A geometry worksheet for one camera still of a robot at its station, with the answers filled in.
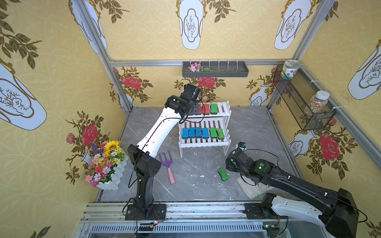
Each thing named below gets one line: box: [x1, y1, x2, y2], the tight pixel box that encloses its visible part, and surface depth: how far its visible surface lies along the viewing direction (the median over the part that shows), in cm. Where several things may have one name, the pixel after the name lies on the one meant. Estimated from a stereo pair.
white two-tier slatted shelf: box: [178, 100, 232, 158], surface depth 89 cm
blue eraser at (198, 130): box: [195, 126, 202, 138], surface depth 90 cm
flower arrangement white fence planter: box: [85, 140, 129, 191], surface depth 76 cm
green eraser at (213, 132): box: [209, 127, 218, 138], surface depth 90 cm
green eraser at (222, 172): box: [217, 167, 229, 181], surface depth 87 cm
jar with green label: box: [280, 59, 301, 80], surface depth 87 cm
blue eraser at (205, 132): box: [201, 127, 210, 139], surface depth 89 cm
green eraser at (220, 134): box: [216, 127, 225, 140], surface depth 89 cm
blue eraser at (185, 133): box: [182, 127, 190, 139], surface depth 90 cm
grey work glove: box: [236, 175, 275, 200], surface depth 81 cm
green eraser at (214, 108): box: [209, 103, 218, 116], surface depth 83 cm
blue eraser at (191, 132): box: [188, 127, 195, 138], surface depth 90 cm
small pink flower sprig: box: [188, 61, 214, 73], surface depth 89 cm
